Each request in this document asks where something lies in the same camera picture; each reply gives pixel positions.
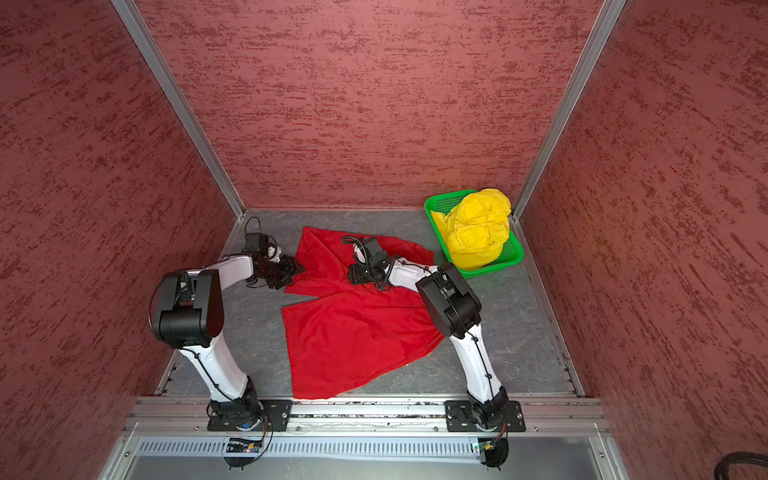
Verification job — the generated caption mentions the red shorts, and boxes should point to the red shorts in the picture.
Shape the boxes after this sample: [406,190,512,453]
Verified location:
[282,227,444,400]

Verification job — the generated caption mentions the green plastic basket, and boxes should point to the green plastic basket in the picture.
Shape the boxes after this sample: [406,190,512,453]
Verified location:
[424,189,524,279]

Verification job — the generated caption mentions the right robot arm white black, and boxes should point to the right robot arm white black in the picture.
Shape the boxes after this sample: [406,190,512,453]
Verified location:
[342,235,509,431]

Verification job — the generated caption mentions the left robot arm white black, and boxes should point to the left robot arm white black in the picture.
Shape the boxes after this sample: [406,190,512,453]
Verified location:
[148,233,305,432]

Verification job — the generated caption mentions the yellow shorts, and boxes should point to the yellow shorts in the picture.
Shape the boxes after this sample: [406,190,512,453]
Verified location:
[425,188,511,272]

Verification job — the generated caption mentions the left small circuit board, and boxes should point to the left small circuit board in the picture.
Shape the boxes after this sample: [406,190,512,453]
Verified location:
[225,437,264,455]

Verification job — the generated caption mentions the small circuit board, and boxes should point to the small circuit board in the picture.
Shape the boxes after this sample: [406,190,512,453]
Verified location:
[478,439,509,469]
[225,437,264,455]

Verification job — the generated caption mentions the right small circuit board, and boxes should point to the right small circuit board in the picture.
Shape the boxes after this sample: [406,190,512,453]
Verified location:
[478,439,509,469]

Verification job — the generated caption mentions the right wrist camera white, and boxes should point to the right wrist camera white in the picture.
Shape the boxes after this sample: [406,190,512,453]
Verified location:
[353,243,367,265]

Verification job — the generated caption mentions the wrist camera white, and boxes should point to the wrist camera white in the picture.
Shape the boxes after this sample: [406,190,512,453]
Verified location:
[353,243,367,265]
[265,244,282,263]

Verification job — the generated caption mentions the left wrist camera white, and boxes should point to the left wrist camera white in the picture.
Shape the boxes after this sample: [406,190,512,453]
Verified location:
[265,244,282,263]

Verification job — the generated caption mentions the aluminium mounting rail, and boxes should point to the aluminium mounting rail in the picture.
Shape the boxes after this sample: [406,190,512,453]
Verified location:
[122,395,612,437]

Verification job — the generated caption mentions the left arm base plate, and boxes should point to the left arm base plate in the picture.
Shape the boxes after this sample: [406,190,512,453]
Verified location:
[206,400,293,433]

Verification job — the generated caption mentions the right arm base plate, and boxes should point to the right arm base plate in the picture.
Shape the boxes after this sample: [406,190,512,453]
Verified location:
[444,400,527,433]

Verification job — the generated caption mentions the slotted cable duct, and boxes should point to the slotted cable duct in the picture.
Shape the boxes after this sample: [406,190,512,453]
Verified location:
[135,436,479,462]

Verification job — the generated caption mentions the left aluminium corner post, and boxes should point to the left aluminium corner post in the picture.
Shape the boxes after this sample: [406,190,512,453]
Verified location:
[111,0,246,219]

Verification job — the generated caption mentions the aluminium corner post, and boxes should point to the aluminium corner post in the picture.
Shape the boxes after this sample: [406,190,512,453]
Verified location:
[111,0,246,219]
[512,0,626,222]

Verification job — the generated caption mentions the right aluminium corner post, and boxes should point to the right aluminium corner post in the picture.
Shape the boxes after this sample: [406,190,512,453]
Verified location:
[512,0,626,222]

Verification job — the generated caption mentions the black cable bottom right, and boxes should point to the black cable bottom right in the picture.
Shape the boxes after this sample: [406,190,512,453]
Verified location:
[713,451,768,480]

